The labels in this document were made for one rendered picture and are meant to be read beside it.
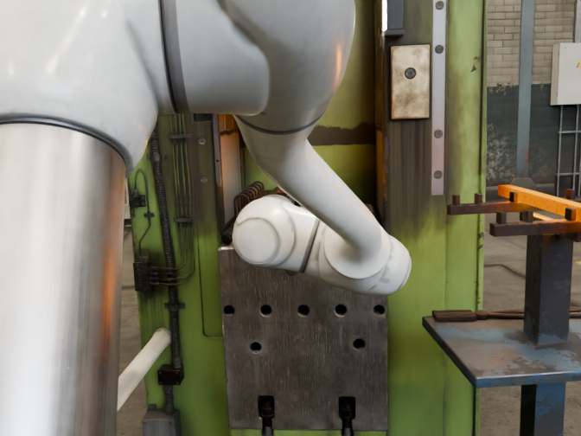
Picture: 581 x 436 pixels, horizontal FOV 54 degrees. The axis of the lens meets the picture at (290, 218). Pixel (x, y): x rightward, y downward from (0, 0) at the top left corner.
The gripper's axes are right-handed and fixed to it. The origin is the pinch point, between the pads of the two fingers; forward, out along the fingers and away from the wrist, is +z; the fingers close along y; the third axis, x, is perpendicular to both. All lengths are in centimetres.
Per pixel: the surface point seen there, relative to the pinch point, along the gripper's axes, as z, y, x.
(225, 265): -0.7, -14.2, -14.4
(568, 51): 645, 293, 81
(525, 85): 651, 244, 42
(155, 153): 17.2, -34.5, 10.1
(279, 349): -0.7, -2.6, -34.6
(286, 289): -0.7, -0.4, -20.3
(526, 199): -9.3, 48.9, 0.6
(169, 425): 14, -35, -63
